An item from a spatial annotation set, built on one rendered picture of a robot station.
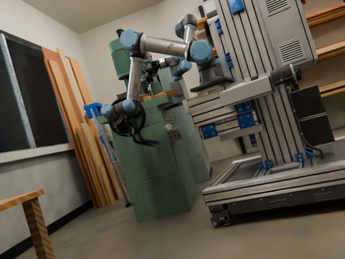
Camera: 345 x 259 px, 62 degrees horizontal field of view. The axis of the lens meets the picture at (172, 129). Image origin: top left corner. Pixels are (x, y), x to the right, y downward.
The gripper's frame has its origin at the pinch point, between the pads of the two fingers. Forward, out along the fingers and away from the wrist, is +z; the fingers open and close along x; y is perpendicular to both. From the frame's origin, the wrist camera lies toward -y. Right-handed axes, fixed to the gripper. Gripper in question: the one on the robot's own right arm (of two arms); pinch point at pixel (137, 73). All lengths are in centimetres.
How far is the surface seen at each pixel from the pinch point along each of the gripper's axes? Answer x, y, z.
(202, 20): -119, -175, -60
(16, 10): -146, -59, 142
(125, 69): -9.4, -6.5, 11.2
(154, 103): 26.3, -4.1, -6.7
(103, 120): 27.6, -4.3, 36.9
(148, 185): 86, -14, 16
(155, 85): 2.1, -32.0, -4.7
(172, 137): 55, -5, -14
